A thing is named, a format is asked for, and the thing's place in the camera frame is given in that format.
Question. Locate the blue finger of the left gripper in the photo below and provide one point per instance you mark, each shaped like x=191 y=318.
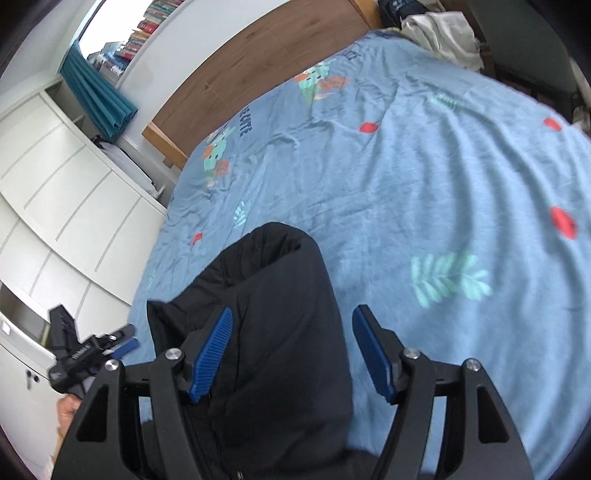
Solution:
x=121 y=335
x=125 y=349

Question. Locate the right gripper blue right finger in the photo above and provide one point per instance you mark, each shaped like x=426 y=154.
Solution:
x=370 y=338

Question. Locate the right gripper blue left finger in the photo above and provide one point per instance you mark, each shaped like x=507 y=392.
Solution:
x=211 y=349

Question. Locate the black puffer jacket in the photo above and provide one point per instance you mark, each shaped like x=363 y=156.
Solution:
x=281 y=403

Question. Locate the person's left hand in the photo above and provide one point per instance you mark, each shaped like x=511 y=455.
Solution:
x=66 y=409

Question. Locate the white wardrobe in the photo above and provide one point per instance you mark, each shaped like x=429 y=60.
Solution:
x=76 y=231

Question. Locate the blue cartoon bed sheet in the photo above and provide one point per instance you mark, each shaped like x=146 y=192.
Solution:
x=457 y=208

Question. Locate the teal curtain left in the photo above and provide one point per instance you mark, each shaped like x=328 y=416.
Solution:
x=107 y=108

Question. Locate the row of books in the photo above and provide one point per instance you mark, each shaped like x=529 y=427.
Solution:
x=118 y=30

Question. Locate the white cloth pile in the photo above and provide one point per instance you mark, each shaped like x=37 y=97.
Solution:
x=447 y=35

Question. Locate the wooden headboard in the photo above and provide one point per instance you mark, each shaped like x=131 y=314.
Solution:
x=277 y=47

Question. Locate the dark blue backpack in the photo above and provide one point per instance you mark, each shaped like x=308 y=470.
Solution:
x=394 y=12

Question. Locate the grey office chair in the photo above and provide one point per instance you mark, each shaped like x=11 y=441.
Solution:
x=525 y=47

